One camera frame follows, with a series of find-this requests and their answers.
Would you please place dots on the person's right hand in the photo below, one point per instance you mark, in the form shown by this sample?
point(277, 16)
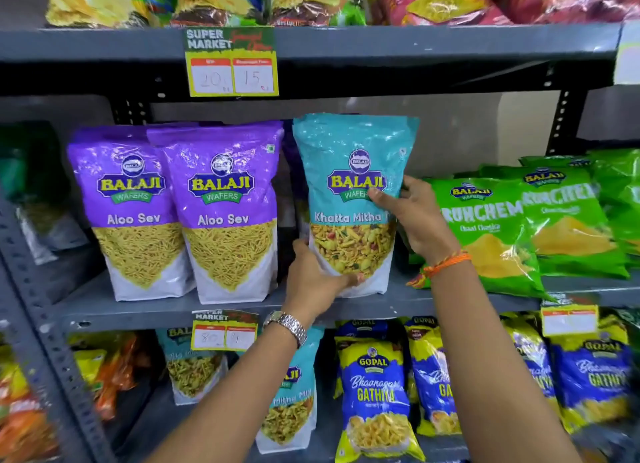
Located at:
point(425, 223)

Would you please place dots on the person's left hand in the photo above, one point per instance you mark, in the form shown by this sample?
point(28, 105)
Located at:
point(306, 288)

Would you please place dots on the person's left thumb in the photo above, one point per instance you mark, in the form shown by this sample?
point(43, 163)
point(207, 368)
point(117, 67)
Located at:
point(345, 281)

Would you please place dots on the person's right thumb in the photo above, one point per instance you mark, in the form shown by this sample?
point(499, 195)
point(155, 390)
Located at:
point(384, 199)

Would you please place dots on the teal mixed snack packet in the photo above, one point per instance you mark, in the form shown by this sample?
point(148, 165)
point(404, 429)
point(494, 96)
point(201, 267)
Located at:
point(292, 407)
point(345, 148)
point(192, 372)

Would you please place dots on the person's right forearm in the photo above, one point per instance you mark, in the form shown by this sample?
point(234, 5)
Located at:
point(495, 367)

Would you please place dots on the person's left forearm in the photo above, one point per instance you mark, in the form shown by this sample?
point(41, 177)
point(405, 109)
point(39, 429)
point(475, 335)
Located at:
point(235, 397)

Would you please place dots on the blue yellow snack packet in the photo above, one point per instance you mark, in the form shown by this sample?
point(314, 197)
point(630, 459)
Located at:
point(375, 397)
point(434, 372)
point(361, 327)
point(592, 377)
point(532, 357)

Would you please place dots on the silver metal wristwatch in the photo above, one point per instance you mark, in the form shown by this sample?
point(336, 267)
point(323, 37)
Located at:
point(290, 324)

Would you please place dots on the green chips packet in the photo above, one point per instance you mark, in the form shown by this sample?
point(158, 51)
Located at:
point(492, 238)
point(570, 228)
point(617, 188)

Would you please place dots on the purple sev snack packet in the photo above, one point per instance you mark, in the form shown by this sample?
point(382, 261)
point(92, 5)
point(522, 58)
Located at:
point(230, 218)
point(127, 218)

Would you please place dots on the green yellow price tag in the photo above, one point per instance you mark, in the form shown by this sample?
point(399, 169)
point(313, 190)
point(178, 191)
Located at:
point(231, 63)
point(224, 331)
point(570, 319)

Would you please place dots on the grey metal shelf rack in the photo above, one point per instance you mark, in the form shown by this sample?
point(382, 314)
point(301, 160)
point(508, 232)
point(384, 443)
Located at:
point(400, 43)

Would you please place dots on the red snack packet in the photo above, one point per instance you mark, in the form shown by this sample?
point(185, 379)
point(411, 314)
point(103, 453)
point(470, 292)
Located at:
point(575, 0)
point(440, 3)

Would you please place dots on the yellow green wafer packet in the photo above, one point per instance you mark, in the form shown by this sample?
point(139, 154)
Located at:
point(315, 0)
point(95, 3)
point(217, 0)

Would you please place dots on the orange snack packet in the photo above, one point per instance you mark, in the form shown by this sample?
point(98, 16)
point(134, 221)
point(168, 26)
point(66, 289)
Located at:
point(112, 367)
point(22, 412)

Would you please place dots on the dark green snack packet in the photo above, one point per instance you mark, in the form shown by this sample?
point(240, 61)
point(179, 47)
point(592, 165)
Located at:
point(35, 193)

